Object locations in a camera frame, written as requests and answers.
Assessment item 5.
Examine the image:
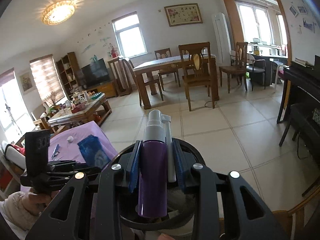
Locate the purple spray bottle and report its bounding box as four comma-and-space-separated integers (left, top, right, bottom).
138, 109, 176, 218

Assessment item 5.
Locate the black round trash bin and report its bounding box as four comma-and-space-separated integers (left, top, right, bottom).
109, 137, 203, 230

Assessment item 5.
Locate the left hand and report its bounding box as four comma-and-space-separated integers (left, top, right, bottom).
22, 190, 59, 216

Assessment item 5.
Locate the blue small tube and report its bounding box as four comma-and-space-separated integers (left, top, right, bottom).
52, 144, 60, 160

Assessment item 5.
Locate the blue plastic bag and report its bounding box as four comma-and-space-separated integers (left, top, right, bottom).
78, 135, 110, 170

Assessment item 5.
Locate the purple tablecloth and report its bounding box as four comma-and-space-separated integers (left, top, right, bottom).
21, 120, 118, 193

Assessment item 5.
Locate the white bottle cap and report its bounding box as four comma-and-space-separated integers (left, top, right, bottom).
67, 136, 74, 142

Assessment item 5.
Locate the wooden coffee table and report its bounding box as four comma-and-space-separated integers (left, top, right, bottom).
48, 93, 112, 127

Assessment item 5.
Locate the wooden armchair beside table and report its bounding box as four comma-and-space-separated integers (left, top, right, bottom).
272, 186, 319, 239

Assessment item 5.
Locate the wooden bookshelf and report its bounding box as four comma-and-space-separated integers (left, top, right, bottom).
56, 52, 80, 99

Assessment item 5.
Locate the black flat television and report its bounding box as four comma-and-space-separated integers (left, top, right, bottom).
81, 59, 110, 87

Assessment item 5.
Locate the wooden chair near window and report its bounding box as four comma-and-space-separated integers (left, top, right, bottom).
219, 42, 248, 93

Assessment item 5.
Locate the wooden dining chair front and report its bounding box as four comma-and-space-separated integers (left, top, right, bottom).
178, 42, 215, 112

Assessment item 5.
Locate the wooden dining table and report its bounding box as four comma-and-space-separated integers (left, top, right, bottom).
133, 54, 220, 110

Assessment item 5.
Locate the black piano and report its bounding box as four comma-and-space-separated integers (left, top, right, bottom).
276, 55, 320, 198

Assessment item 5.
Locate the white standing air conditioner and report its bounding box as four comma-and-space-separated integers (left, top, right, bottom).
212, 12, 231, 66

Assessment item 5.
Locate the round ceiling lamp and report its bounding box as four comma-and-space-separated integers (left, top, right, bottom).
41, 0, 76, 25

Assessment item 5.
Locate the framed wall picture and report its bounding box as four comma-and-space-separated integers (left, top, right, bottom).
164, 3, 203, 27

